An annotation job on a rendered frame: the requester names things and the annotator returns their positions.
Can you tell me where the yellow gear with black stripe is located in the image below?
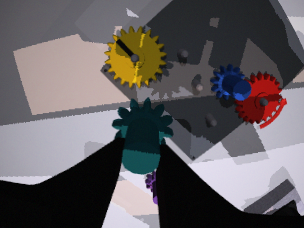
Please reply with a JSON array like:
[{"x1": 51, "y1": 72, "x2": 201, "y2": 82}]
[{"x1": 105, "y1": 26, "x2": 167, "y2": 87}]

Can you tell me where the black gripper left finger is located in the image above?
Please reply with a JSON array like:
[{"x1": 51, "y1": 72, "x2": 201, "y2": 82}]
[{"x1": 0, "y1": 137, "x2": 125, "y2": 228}]

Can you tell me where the purple gear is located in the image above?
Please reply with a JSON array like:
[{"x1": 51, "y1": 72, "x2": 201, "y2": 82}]
[{"x1": 145, "y1": 171, "x2": 159, "y2": 206}]

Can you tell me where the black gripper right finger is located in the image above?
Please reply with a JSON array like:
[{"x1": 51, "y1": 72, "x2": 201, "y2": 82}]
[{"x1": 156, "y1": 145, "x2": 304, "y2": 228}]

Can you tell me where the red gear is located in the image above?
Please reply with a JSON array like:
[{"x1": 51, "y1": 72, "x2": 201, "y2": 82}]
[{"x1": 235, "y1": 73, "x2": 283, "y2": 123}]

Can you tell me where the dark teal gear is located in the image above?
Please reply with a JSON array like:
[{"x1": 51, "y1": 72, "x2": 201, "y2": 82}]
[{"x1": 111, "y1": 97, "x2": 173, "y2": 175}]

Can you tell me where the blue gear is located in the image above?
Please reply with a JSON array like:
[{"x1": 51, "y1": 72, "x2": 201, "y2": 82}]
[{"x1": 209, "y1": 63, "x2": 252, "y2": 101}]

